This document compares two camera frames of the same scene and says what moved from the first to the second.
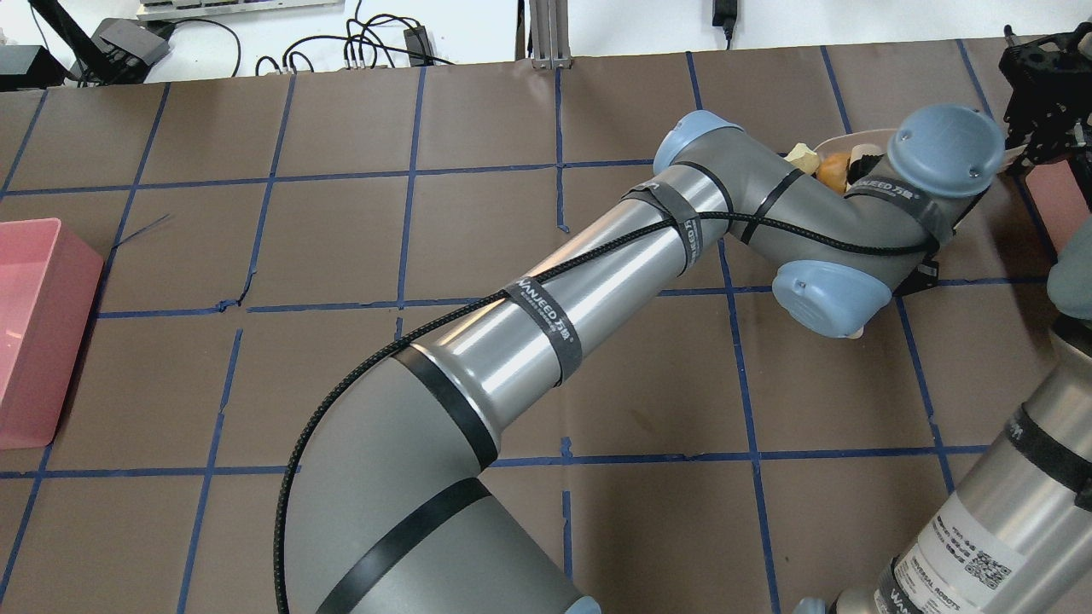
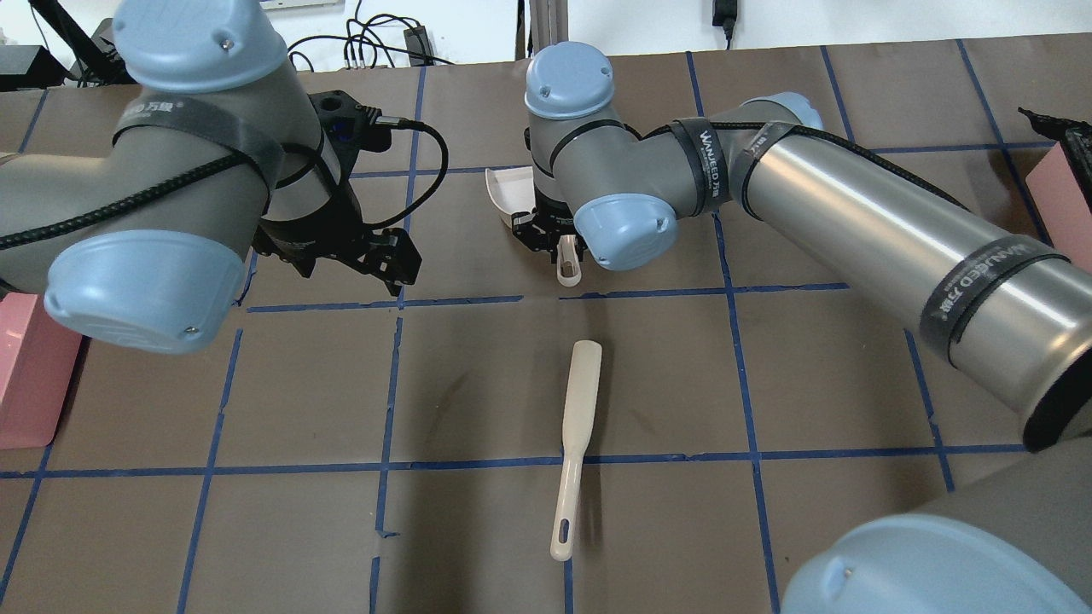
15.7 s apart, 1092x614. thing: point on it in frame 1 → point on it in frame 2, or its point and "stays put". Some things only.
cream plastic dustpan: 842,145 → 512,189
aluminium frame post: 550,34 stays put
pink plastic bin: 49,280 stays put
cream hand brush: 855,335 → 582,398
